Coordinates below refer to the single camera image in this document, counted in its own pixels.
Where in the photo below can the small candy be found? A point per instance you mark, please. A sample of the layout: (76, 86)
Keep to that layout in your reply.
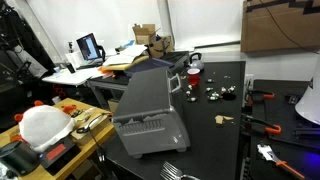
(187, 93)
(211, 98)
(192, 99)
(209, 89)
(209, 80)
(231, 88)
(216, 94)
(190, 87)
(223, 90)

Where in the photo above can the red plastic cup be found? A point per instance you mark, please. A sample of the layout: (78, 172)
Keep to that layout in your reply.
(193, 78)

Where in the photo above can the grey toaster oven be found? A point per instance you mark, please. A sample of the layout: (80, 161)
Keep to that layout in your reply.
(150, 110)

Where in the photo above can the torn cardboard scrap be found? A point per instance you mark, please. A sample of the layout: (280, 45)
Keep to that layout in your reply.
(183, 77)

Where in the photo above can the blue storage bin lid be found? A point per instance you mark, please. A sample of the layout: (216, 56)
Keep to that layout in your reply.
(150, 64)

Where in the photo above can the black plastic storage bin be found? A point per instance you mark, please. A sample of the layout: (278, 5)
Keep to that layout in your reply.
(176, 57)

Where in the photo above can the printed brown cardboard box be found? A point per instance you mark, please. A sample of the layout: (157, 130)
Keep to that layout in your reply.
(161, 46)

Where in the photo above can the yellow foam pad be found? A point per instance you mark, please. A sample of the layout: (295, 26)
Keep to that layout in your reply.
(116, 67)

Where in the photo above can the stack of white papers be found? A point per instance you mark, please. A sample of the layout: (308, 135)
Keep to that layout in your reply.
(125, 55)

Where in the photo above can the open empty cardboard box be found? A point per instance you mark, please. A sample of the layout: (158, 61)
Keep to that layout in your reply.
(144, 35)

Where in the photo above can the small tan paper crumb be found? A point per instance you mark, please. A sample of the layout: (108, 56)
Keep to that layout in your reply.
(226, 77)

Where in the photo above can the large tan paper scrap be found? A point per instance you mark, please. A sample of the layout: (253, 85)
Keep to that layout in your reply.
(221, 119)

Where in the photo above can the long metal spoon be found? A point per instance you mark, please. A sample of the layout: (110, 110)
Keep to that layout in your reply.
(90, 123)

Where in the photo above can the shallow wooden box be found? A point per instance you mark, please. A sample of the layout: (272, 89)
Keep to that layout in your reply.
(93, 131)

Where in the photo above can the light wooden table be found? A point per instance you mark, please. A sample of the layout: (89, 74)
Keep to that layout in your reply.
(96, 140)

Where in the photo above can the silver metal fork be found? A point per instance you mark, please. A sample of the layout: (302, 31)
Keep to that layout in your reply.
(173, 171)

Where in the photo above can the open black laptop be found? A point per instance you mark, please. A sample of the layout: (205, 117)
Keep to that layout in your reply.
(87, 46)

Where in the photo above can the white desk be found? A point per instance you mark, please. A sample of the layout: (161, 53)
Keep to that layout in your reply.
(71, 77)

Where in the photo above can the small black phone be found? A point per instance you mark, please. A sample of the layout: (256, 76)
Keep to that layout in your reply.
(70, 68)

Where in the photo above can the black clamp short orange tip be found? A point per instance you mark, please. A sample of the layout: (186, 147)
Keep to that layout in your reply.
(263, 95)

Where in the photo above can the black clamp curved orange tip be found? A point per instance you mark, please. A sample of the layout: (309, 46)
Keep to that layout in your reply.
(270, 127)

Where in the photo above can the black scale red display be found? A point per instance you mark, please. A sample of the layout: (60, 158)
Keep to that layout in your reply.
(56, 153)

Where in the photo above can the large brown cardboard sheet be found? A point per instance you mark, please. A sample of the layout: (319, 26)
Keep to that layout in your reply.
(280, 33)

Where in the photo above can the black hanging coat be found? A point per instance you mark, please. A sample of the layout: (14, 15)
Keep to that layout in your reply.
(20, 43)

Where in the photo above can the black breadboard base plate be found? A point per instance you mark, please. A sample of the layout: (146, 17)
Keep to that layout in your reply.
(293, 156)

